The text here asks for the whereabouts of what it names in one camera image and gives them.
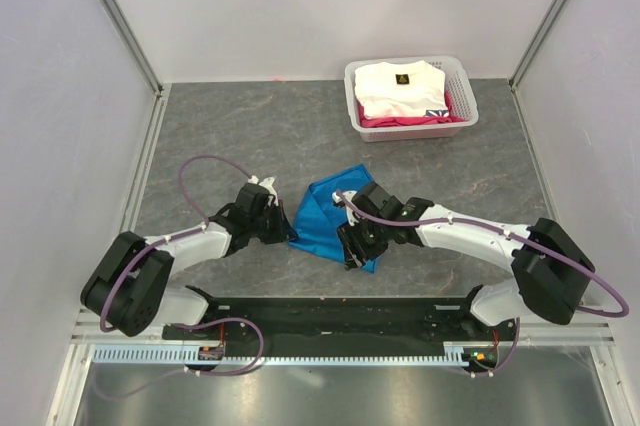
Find purple cable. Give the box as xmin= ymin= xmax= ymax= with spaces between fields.
xmin=333 ymin=189 xmax=630 ymax=380
xmin=92 ymin=155 xmax=266 ymax=400

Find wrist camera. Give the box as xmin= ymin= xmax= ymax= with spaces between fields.
xmin=332 ymin=190 xmax=359 ymax=226
xmin=247 ymin=175 xmax=279 ymax=206

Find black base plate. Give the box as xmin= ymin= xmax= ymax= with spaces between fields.
xmin=162 ymin=297 xmax=516 ymax=344

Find right aluminium frame post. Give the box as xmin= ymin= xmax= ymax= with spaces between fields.
xmin=509 ymin=0 xmax=570 ymax=92

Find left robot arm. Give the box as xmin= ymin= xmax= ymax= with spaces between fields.
xmin=80 ymin=177 xmax=297 ymax=339

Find white folded shirt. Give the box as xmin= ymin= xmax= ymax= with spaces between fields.
xmin=354 ymin=60 xmax=449 ymax=120

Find left aluminium frame post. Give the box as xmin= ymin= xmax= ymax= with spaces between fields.
xmin=99 ymin=0 xmax=164 ymax=97

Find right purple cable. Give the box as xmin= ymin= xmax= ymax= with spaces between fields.
xmin=333 ymin=189 xmax=630 ymax=380

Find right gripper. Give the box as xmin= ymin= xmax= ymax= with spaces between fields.
xmin=335 ymin=213 xmax=390 ymax=271

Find pink folded cloth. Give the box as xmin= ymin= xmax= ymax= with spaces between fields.
xmin=358 ymin=91 xmax=466 ymax=128

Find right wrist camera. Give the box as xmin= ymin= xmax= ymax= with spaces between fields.
xmin=332 ymin=190 xmax=359 ymax=226

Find slotted cable duct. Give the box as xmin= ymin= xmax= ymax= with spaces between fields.
xmin=91 ymin=344 xmax=480 ymax=367

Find white plastic basket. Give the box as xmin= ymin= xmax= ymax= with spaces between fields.
xmin=344 ymin=56 xmax=478 ymax=142

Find blue cloth napkin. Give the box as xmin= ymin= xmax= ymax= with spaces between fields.
xmin=289 ymin=164 xmax=373 ymax=266

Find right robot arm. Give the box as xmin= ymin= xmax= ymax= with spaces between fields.
xmin=332 ymin=182 xmax=595 ymax=340

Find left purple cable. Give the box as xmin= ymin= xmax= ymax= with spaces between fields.
xmin=92 ymin=155 xmax=266 ymax=400

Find aluminium frame post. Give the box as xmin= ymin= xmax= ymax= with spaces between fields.
xmin=509 ymin=0 xmax=570 ymax=92
xmin=99 ymin=0 xmax=164 ymax=97

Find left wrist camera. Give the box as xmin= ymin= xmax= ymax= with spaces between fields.
xmin=247 ymin=175 xmax=279 ymax=206

